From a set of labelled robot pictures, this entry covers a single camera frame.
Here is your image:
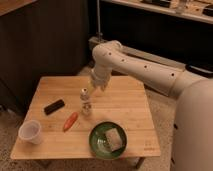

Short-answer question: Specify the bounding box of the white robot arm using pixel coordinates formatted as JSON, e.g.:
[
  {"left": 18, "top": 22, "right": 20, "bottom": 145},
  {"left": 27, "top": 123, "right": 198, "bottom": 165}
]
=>
[{"left": 91, "top": 40, "right": 213, "bottom": 171}]

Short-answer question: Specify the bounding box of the tan sponge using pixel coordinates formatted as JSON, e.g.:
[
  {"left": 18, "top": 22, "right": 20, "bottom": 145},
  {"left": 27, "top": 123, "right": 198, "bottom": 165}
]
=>
[{"left": 105, "top": 128, "right": 123, "bottom": 151}]

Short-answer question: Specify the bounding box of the orange carrot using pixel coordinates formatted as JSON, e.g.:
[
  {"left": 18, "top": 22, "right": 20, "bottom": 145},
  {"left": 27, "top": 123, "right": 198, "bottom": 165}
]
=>
[{"left": 63, "top": 112, "right": 78, "bottom": 132}]

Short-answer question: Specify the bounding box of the green bowl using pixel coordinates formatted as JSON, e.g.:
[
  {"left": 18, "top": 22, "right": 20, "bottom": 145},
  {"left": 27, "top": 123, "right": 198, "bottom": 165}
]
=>
[{"left": 89, "top": 121, "right": 127, "bottom": 160}]

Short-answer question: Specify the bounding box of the black rectangular block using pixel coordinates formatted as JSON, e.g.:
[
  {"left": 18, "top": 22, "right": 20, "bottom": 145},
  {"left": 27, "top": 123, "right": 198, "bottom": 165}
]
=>
[{"left": 44, "top": 99, "right": 65, "bottom": 115}]

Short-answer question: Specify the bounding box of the metal shelf rack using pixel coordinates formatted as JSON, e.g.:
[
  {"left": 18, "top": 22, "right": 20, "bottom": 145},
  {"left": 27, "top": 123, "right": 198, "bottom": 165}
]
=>
[{"left": 96, "top": 0, "right": 213, "bottom": 78}]

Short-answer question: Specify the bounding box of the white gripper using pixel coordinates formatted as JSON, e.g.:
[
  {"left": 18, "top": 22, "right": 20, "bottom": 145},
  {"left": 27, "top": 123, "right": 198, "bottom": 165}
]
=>
[{"left": 87, "top": 65, "right": 111, "bottom": 95}]

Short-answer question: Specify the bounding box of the white plastic cup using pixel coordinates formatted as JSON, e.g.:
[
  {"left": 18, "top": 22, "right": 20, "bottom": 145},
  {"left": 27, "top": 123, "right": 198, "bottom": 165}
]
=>
[{"left": 18, "top": 120, "right": 43, "bottom": 144}]

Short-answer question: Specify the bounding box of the dark wooden cabinet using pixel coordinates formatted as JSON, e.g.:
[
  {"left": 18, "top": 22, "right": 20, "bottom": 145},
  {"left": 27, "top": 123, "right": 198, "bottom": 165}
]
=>
[{"left": 0, "top": 0, "right": 89, "bottom": 115}]

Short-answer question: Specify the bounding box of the wooden table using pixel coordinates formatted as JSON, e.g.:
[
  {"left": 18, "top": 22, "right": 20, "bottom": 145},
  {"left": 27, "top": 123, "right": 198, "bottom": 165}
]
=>
[{"left": 10, "top": 76, "right": 161, "bottom": 160}]

